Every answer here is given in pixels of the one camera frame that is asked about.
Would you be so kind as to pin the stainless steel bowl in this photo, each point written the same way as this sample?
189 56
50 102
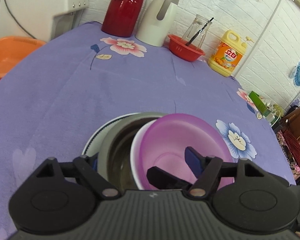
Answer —
114 156

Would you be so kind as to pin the red thermos jug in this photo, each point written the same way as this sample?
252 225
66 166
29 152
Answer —
121 17

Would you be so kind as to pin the glass pitcher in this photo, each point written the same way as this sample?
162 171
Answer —
196 32

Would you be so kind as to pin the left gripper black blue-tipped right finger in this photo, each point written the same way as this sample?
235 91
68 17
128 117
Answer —
211 173

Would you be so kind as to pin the white water dispenser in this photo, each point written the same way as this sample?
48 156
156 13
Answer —
40 19

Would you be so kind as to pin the white red patterned bowl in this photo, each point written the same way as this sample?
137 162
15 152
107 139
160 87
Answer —
135 158

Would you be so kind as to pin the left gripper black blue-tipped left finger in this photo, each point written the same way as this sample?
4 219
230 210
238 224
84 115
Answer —
101 188

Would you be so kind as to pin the white thermos jug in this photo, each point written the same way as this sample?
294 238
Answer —
157 21

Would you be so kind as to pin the black stirring stick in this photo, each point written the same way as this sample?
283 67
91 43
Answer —
200 31

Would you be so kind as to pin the red plastic basket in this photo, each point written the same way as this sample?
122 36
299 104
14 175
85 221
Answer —
178 47

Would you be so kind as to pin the green box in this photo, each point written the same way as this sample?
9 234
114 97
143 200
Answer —
262 108

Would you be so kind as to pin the white blue-rimmed plate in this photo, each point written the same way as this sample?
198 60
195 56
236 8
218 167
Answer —
93 145

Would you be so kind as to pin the purple plastic bowl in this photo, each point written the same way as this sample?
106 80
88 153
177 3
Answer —
164 144

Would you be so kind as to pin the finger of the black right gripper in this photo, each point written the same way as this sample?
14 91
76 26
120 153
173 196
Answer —
163 180

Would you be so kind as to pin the brown bag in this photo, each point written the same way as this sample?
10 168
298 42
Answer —
291 122

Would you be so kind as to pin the yellow detergent bottle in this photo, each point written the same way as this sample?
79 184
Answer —
228 53

